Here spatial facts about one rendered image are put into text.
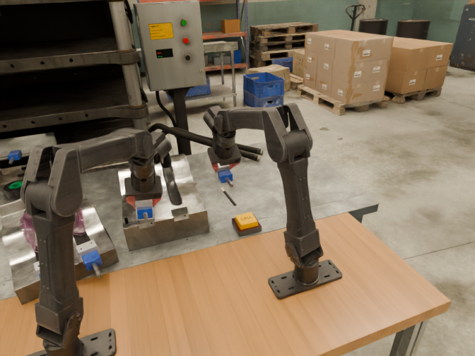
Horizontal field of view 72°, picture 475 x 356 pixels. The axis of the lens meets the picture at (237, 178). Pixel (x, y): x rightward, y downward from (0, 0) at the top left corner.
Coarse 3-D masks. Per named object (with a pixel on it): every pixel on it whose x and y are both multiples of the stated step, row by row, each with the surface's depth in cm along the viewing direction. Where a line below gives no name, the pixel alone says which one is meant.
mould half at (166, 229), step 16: (176, 160) 128; (128, 176) 122; (160, 176) 123; (176, 176) 124; (192, 192) 116; (128, 208) 109; (160, 208) 107; (176, 208) 107; (192, 208) 106; (128, 224) 101; (160, 224) 102; (176, 224) 104; (192, 224) 106; (208, 224) 108; (128, 240) 101; (144, 240) 103; (160, 240) 105
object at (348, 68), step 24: (312, 48) 483; (336, 48) 430; (360, 48) 403; (384, 48) 414; (312, 72) 496; (336, 72) 440; (360, 72) 419; (384, 72) 431; (336, 96) 451; (360, 96) 436; (384, 96) 459
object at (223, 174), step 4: (220, 168) 115; (224, 168) 116; (228, 168) 116; (216, 172) 115; (220, 172) 114; (224, 172) 114; (228, 172) 114; (216, 176) 117; (220, 176) 112; (224, 176) 112; (228, 176) 113; (232, 176) 113; (220, 180) 114; (224, 180) 113; (228, 180) 111; (232, 180) 114; (232, 184) 109
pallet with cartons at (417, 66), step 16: (400, 48) 449; (416, 48) 439; (432, 48) 450; (448, 48) 462; (400, 64) 455; (416, 64) 451; (432, 64) 463; (400, 80) 460; (416, 80) 464; (432, 80) 476; (400, 96) 467; (416, 96) 480
